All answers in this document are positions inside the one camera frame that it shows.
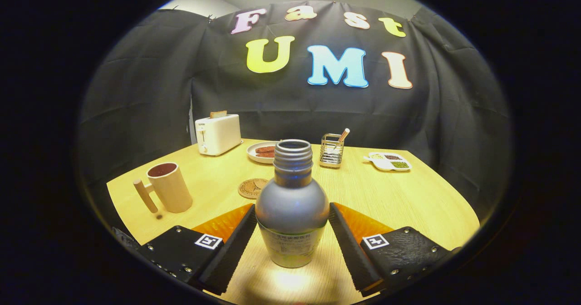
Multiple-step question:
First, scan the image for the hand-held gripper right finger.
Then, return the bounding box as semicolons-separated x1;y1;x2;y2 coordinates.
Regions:
329;202;460;297

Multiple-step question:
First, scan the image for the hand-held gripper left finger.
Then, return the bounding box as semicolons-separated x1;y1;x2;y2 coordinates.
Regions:
135;204;257;296

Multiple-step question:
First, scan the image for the round cork coaster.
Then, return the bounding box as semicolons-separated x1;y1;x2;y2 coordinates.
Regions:
238;178;270;200

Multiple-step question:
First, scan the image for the silver juice bottle green label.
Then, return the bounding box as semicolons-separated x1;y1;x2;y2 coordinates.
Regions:
255;139;330;268

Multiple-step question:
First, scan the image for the beige cup with wooden handle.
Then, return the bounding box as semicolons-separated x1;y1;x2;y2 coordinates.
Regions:
133;162;193;214

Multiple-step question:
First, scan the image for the wooden table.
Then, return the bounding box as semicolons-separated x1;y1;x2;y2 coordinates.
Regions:
107;138;480;305

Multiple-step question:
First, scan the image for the white divided condiment dish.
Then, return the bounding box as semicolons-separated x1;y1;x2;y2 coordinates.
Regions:
363;152;412;172

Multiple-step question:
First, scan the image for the white round plate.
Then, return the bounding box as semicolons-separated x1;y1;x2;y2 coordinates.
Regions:
247;141;280;164

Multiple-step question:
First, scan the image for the white toaster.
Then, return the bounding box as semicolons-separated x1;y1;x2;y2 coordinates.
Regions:
195;114;242;156

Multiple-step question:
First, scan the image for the metal wire holder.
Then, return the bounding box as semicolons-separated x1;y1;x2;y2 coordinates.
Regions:
320;133;344;168

